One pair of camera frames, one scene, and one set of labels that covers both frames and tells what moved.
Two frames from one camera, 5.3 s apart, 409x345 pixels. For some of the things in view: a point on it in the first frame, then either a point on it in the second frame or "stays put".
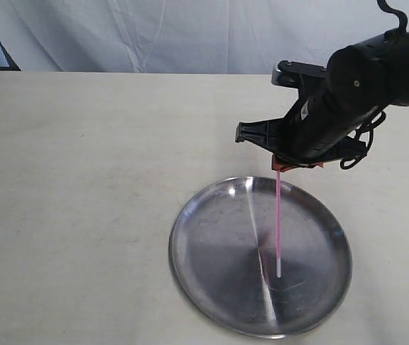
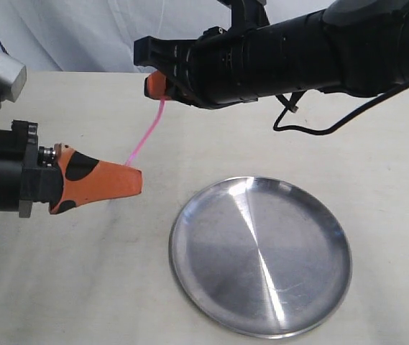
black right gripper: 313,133 to 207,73
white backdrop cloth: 175,36 stays put
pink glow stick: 278,223 to 159,116
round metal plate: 223,256 stays put
